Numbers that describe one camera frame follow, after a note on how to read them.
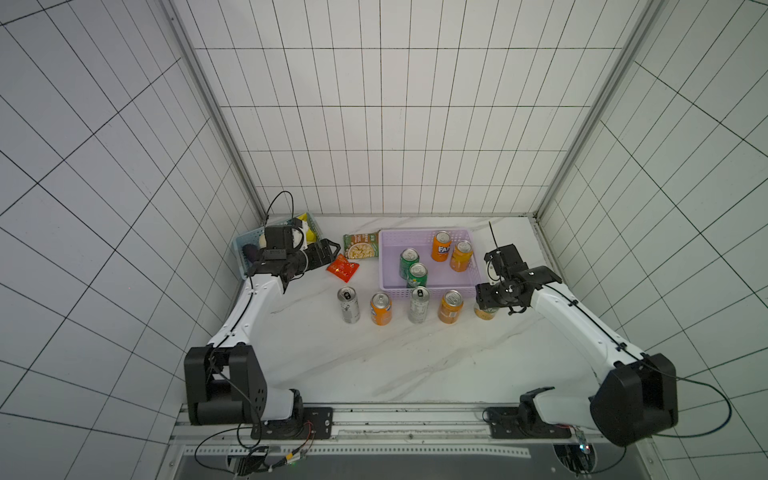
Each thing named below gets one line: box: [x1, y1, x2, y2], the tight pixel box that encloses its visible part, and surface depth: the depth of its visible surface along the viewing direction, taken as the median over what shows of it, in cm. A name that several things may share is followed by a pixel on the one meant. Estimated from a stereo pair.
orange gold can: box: [450, 239, 474, 273], surface depth 99 cm
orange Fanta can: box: [431, 230, 452, 262], surface depth 102 cm
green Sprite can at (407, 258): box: [399, 247, 420, 280], surface depth 96 cm
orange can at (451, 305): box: [438, 289, 464, 324], surface depth 86 cm
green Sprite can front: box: [406, 262, 428, 288], surface depth 92 cm
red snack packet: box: [326, 254, 360, 283], surface depth 105 cm
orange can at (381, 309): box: [370, 292, 392, 326], surface depth 85 cm
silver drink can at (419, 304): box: [408, 286, 431, 324], surface depth 83 cm
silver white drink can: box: [337, 286, 361, 324], surface depth 83 cm
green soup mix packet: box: [343, 230, 381, 259], surface depth 112 cm
